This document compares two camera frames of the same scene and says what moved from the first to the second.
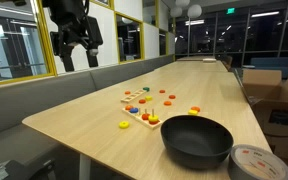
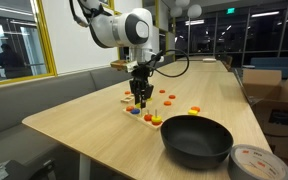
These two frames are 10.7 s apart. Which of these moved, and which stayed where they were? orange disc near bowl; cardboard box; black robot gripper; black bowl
Moved: black robot gripper
Stayed: orange disc near bowl; cardboard box; black bowl
